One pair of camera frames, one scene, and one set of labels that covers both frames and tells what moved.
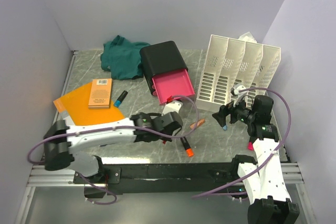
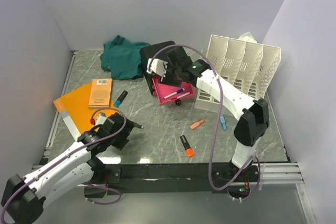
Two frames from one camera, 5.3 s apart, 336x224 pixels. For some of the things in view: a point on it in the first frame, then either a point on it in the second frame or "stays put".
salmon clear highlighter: x=192 y=126 stays put
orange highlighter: x=189 y=150 stays put
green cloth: x=121 y=57 stays put
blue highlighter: x=121 y=98 stays put
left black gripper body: x=162 y=138 → x=117 y=139
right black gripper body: x=240 y=112 → x=172 y=76
